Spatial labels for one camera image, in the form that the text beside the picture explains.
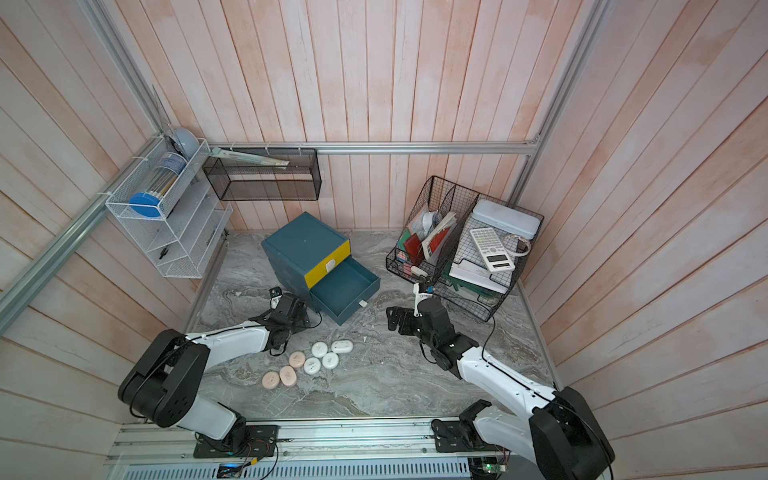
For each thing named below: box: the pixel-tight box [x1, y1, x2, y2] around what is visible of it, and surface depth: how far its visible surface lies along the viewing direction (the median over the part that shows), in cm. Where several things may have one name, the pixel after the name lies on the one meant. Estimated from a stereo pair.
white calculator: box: [470, 227, 515, 272], surface depth 87 cm
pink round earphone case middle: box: [288, 351, 306, 368], surface depth 87 cm
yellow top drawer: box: [304, 239, 351, 289], surface depth 87 cm
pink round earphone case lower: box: [279, 365, 297, 387], surface depth 83 cm
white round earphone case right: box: [322, 352, 339, 369], surface depth 87 cm
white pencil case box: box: [472, 199, 541, 240], surface depth 95 cm
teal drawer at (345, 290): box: [309, 256, 381, 326], surface depth 90 cm
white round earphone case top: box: [311, 341, 328, 358], surface depth 90 cm
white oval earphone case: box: [331, 340, 354, 353], surface depth 90 cm
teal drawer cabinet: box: [261, 211, 350, 308], surface depth 90 cm
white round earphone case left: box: [303, 357, 321, 375], surface depth 86 cm
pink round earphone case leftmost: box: [262, 371, 280, 389], surface depth 83 cm
